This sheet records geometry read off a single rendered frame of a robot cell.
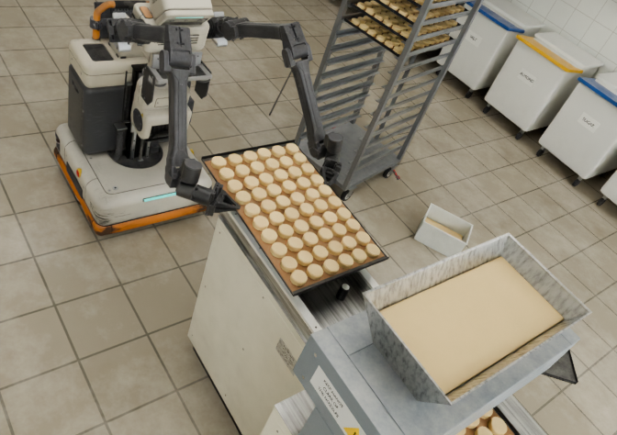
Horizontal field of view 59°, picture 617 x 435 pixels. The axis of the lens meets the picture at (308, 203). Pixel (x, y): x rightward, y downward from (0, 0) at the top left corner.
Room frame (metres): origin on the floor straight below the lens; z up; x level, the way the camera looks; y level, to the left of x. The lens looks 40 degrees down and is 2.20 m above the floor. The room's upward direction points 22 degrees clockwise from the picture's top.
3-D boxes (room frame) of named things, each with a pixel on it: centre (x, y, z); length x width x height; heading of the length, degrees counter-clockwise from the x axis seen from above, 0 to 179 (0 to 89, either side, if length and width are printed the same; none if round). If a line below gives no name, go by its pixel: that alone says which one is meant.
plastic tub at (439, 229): (2.78, -0.86, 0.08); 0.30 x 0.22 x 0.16; 80
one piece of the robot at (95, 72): (2.23, 1.02, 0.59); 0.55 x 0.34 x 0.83; 140
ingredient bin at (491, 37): (5.28, -1.00, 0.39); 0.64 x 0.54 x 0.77; 143
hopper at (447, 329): (0.96, -0.47, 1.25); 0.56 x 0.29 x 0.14; 139
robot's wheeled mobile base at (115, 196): (2.17, 0.95, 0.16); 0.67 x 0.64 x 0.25; 50
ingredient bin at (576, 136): (4.44, -2.00, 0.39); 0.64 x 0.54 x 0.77; 139
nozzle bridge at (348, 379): (0.96, -0.47, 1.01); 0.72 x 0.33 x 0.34; 139
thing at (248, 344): (1.29, -0.09, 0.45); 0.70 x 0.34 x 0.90; 49
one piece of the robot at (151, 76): (1.98, 0.72, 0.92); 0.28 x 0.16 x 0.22; 140
